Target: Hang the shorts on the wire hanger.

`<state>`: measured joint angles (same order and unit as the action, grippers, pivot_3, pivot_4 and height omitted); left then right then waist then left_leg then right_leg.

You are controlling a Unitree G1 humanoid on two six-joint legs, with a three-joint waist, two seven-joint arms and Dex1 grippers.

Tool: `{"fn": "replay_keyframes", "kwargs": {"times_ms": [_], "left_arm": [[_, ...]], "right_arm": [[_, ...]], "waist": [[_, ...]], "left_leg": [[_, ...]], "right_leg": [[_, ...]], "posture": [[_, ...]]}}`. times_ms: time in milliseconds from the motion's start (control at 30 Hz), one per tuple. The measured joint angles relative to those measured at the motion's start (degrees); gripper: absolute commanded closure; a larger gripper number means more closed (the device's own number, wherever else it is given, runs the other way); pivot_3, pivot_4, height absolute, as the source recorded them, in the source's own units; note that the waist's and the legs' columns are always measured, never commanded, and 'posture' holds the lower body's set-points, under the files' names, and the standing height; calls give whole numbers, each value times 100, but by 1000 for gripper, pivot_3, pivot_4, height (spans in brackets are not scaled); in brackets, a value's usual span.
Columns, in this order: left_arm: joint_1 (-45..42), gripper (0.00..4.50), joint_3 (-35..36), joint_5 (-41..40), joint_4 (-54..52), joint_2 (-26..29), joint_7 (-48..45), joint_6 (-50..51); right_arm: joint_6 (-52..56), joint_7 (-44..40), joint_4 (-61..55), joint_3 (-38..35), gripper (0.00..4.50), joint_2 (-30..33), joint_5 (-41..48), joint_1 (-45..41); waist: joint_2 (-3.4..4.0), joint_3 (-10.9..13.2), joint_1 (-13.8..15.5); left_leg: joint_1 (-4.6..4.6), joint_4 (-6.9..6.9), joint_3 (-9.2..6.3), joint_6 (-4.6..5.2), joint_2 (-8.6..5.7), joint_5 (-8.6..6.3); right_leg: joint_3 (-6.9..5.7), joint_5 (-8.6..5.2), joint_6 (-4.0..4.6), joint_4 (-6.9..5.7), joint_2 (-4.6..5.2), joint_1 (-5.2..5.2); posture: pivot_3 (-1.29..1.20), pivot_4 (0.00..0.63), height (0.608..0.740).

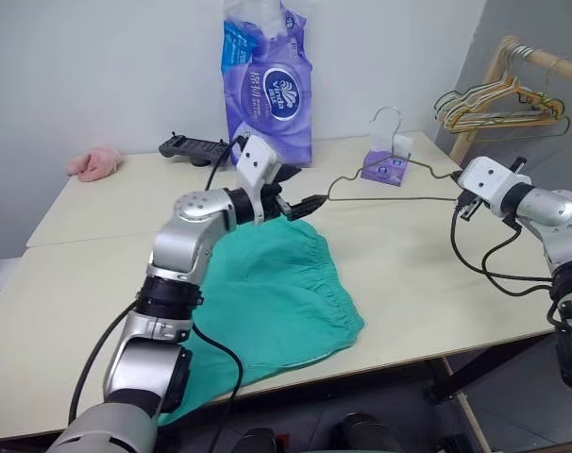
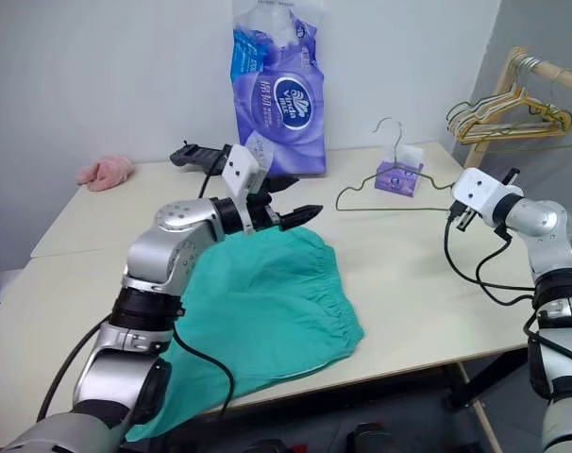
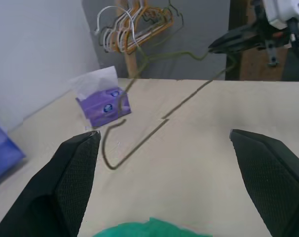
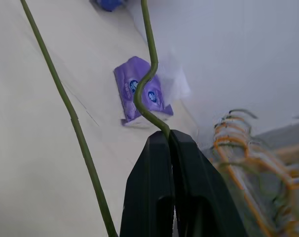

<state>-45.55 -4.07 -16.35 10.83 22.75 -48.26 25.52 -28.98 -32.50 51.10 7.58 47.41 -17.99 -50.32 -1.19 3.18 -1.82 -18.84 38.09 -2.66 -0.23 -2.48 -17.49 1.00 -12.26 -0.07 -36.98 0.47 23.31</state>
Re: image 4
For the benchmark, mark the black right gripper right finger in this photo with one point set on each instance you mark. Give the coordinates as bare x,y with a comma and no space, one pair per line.
198,187

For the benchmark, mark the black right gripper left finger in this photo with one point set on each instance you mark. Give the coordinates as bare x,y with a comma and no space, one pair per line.
149,177

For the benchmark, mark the purple tissue box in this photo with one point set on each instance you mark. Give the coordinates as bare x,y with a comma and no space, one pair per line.
127,81

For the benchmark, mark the wooden clothes rack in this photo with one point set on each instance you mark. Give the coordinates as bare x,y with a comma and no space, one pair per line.
292,151

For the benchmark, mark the purple blue tissue pack bag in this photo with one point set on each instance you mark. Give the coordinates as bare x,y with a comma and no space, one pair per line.
107,3

